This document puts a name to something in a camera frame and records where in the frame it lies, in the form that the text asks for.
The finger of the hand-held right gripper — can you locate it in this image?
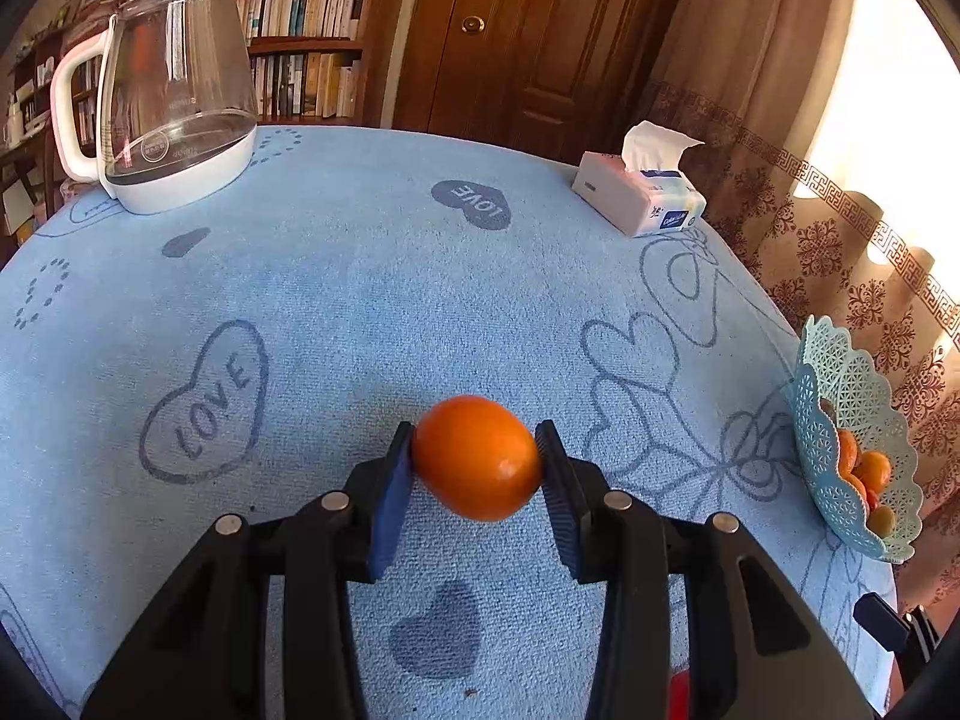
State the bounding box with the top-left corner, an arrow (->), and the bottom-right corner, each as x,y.
853,591 -> 942,691

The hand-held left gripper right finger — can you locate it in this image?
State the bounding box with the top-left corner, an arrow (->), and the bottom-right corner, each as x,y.
532,420 -> 880,720

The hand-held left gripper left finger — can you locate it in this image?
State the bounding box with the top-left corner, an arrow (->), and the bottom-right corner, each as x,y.
81,420 -> 418,720

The light blue lattice fruit basket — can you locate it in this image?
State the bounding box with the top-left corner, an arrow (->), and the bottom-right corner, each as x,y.
784,315 -> 925,565

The blue heart print towel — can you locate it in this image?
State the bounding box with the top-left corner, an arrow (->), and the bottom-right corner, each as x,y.
0,124 -> 901,720

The white tissue pack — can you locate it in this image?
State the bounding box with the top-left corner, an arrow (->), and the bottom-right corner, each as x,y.
571,121 -> 707,239

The brown patterned curtain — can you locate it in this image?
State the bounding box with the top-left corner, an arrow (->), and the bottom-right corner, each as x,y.
645,0 -> 960,616

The brown wooden door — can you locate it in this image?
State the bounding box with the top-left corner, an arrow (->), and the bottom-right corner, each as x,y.
391,0 -> 702,166

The wooden bookshelf with books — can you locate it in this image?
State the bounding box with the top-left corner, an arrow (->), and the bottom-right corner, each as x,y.
0,0 -> 410,241

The glass kettle with white handle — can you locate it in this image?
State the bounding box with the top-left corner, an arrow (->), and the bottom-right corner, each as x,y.
49,0 -> 259,215

